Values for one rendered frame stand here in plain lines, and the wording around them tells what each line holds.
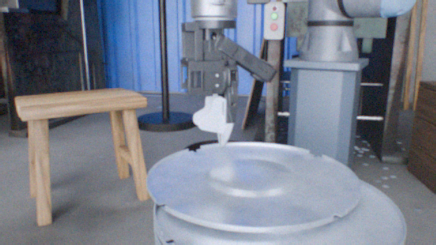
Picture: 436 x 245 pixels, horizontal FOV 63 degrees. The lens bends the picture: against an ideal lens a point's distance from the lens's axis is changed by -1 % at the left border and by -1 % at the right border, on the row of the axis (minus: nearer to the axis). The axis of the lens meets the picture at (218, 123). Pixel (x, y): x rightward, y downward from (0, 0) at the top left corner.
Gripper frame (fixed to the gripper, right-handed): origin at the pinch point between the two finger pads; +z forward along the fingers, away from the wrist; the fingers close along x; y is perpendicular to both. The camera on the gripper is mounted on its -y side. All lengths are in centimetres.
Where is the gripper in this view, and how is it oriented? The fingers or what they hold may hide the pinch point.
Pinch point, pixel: (225, 139)
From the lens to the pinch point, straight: 62.8
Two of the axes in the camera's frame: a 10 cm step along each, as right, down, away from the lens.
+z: 0.0, 9.7, 2.5
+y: -9.6, 0.7, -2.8
